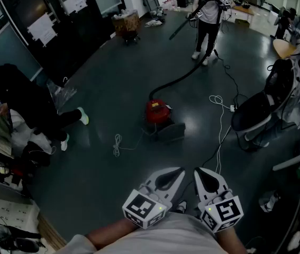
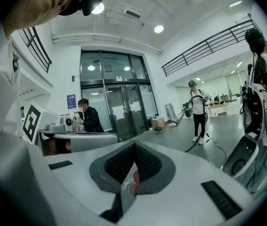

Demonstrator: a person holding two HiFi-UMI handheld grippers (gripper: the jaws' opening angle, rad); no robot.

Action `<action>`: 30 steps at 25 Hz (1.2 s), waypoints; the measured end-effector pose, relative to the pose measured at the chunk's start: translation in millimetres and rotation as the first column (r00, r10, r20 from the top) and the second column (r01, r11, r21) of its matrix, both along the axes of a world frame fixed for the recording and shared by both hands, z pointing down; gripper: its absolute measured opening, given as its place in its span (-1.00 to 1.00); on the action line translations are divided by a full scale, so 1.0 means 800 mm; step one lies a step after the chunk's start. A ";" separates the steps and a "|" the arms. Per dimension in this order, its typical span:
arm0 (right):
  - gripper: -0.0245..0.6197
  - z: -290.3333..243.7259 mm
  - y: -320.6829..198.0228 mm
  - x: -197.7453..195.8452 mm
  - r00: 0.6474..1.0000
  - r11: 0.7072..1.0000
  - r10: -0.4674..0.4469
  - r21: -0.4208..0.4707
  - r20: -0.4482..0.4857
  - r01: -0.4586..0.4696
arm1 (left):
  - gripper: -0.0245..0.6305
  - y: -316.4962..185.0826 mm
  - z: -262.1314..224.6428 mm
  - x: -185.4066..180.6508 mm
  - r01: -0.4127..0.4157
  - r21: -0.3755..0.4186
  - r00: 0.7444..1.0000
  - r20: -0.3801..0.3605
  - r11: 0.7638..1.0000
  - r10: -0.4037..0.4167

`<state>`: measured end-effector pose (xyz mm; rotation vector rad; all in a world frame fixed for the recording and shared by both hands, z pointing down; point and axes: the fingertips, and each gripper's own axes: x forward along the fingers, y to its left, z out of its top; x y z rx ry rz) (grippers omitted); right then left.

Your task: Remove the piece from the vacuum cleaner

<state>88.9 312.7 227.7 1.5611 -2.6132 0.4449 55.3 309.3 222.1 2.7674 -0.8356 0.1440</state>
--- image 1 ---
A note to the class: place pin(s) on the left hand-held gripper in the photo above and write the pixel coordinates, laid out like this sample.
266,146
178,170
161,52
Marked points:
144,208

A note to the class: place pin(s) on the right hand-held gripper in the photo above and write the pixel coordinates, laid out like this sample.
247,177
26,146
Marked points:
225,212

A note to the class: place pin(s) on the person's right forearm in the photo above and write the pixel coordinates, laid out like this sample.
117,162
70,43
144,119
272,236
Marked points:
231,241

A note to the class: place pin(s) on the person's left forearm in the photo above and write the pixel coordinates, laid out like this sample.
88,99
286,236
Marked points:
112,233

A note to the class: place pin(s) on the black bag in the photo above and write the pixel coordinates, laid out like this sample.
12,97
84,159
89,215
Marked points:
36,155

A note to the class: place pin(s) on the clear plastic bag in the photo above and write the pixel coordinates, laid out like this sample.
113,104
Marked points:
62,92

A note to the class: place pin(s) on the white plastic bag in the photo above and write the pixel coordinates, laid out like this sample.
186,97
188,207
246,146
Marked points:
25,136

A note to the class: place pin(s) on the grey vacuum cleaner base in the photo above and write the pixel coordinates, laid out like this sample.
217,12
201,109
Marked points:
171,132

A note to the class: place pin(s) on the person's white shirt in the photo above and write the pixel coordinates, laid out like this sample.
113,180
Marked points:
171,237

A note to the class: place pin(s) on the red vacuum cleaner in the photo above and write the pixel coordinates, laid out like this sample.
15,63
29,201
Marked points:
157,112

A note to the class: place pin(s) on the white power strip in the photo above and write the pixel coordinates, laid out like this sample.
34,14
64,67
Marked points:
233,108

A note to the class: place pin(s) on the black office chair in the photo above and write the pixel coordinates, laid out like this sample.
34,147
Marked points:
253,110

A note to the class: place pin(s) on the white hook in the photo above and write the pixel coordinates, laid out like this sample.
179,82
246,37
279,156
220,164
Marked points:
65,79

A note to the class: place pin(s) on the round wooden table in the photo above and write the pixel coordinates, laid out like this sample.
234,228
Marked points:
283,47

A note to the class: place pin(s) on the white drawer cabinet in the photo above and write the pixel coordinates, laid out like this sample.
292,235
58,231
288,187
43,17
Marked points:
9,213

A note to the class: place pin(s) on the white rags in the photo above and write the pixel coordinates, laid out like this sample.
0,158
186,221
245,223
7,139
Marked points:
153,23

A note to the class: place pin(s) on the patterned wooden box on wheels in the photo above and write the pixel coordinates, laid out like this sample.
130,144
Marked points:
126,22

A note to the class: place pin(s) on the cardboard box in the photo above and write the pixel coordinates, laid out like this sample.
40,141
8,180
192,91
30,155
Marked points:
242,22

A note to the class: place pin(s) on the black-framed glass doors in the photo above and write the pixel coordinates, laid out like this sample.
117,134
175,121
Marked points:
67,36

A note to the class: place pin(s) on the wooden desk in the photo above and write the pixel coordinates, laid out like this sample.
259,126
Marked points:
242,10

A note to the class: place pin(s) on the white taped paper sheet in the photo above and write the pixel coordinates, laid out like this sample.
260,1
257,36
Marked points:
75,2
42,30

